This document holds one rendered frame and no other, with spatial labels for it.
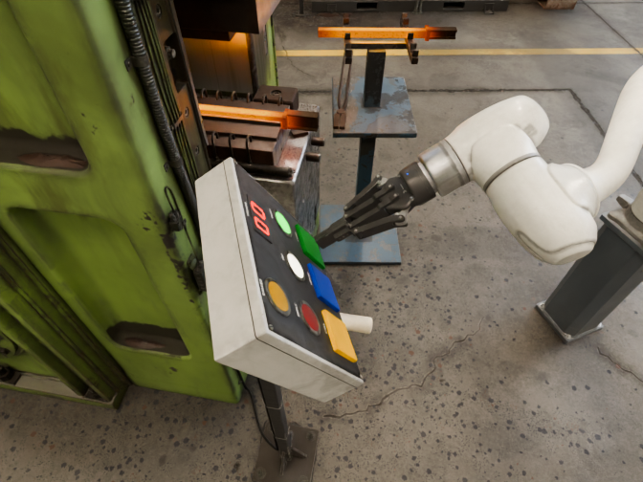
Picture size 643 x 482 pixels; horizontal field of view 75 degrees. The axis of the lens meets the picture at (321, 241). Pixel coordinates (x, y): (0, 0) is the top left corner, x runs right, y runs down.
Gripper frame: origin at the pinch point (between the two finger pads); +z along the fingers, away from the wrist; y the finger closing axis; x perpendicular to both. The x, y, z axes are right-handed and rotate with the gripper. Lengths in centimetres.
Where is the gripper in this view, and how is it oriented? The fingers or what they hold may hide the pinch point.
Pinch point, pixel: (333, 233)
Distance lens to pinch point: 81.1
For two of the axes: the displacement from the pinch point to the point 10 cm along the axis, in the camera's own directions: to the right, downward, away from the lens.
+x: -4.9, -4.7, -7.4
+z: -8.3, 5.0, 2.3
